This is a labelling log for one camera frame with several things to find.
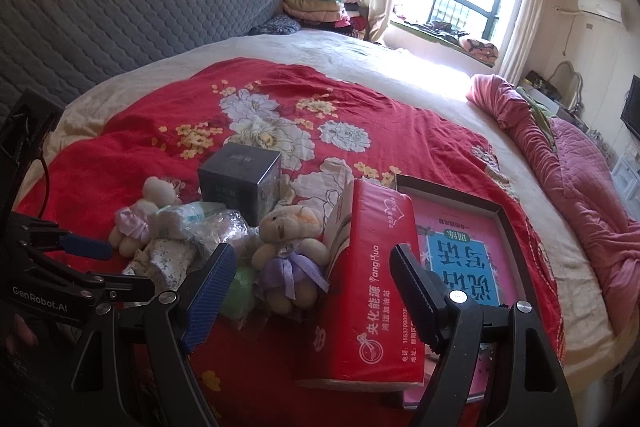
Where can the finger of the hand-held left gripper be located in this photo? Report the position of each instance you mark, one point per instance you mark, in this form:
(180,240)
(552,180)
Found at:
(87,247)
(125,286)

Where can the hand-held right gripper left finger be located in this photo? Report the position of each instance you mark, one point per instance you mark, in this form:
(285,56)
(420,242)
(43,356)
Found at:
(210,297)

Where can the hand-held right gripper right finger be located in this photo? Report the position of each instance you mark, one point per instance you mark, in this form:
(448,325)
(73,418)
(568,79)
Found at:
(415,302)

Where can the green round pad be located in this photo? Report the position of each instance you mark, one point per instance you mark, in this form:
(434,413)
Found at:
(239,294)

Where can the small teddy bear pale dress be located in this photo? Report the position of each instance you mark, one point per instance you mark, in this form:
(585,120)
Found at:
(145,212)

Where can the white green tissue pack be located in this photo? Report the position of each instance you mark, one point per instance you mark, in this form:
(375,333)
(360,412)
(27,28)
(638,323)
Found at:
(187,219)

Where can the pink box with black rim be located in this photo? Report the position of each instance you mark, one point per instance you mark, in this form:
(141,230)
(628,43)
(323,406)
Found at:
(465,237)

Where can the teddy bear with purple dress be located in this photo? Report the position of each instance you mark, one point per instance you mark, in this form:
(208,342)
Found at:
(287,257)

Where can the person's left hand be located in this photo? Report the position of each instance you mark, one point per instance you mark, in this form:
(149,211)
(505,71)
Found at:
(17,334)

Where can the floral print tissue pack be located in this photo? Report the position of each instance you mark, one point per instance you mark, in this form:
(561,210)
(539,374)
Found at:
(160,263)

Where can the red tissue box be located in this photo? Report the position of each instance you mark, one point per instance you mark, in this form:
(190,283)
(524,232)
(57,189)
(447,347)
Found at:
(370,287)

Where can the dark square box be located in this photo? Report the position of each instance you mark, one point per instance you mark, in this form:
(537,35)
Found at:
(240,184)

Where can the red floral blanket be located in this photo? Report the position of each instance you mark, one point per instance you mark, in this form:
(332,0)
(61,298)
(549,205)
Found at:
(400,147)

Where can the pink quilt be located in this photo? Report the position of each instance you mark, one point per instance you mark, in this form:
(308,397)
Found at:
(575,187)

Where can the green cloth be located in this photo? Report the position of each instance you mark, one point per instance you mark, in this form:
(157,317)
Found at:
(536,109)

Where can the white cabinet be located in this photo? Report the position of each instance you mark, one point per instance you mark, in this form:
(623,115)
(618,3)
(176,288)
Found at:
(627,187)

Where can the grey quilted headboard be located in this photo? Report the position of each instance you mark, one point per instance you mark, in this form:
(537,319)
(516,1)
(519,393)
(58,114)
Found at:
(125,7)

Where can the bed with cream sheet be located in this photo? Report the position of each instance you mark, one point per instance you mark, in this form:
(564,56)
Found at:
(375,52)

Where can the floral cushion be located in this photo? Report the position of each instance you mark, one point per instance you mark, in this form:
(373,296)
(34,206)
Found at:
(480,49)

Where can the white vanity mirror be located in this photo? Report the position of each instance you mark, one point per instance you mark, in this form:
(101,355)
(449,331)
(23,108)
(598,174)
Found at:
(567,82)

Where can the dark blue patterned cloth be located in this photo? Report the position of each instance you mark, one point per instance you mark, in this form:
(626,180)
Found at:
(277,26)

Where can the black television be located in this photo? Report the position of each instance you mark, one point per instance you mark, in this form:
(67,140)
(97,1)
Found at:
(632,112)

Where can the stack of folded clothes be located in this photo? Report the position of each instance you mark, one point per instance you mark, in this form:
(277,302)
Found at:
(315,7)

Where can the white air conditioner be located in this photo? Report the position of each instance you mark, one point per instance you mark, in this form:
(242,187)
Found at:
(599,8)

